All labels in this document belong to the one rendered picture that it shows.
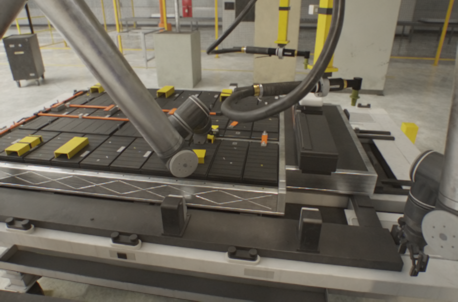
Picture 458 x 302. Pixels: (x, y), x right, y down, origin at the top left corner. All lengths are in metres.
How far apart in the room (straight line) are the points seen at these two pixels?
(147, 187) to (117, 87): 0.52
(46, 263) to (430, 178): 1.80
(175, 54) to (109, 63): 5.05
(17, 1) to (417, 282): 1.48
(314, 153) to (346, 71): 4.74
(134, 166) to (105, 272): 0.67
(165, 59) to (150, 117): 5.07
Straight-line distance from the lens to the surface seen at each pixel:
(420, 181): 0.97
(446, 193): 0.75
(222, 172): 1.25
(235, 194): 1.20
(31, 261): 2.03
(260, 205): 1.21
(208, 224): 1.20
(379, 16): 5.91
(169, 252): 1.17
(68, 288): 2.34
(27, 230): 1.43
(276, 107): 0.72
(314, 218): 1.05
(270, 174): 1.25
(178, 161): 1.03
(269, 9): 5.75
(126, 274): 1.77
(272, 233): 1.17
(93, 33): 0.88
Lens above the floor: 1.67
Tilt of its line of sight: 24 degrees down
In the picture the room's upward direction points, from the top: straight up
